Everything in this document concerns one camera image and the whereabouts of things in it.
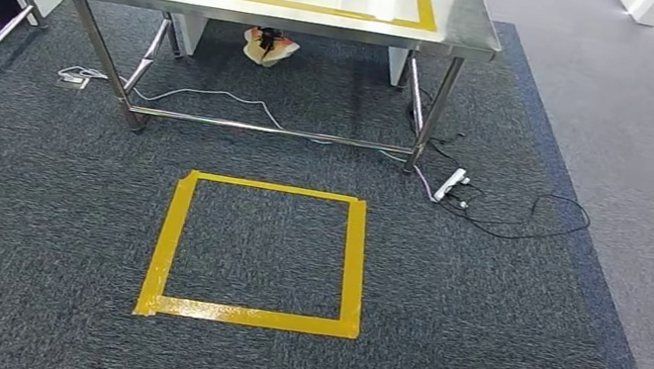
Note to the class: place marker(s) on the stainless steel workbench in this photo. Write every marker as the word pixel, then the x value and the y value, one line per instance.
pixel 456 5

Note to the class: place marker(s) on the white power strip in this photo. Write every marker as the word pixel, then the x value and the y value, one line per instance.
pixel 450 185

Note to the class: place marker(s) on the yellow floor tape square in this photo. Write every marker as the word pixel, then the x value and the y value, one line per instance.
pixel 245 315

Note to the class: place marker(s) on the dark grey carpet mat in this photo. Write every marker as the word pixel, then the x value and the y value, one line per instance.
pixel 480 302

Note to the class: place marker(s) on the white floor plug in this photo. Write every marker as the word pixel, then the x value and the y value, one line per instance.
pixel 73 78

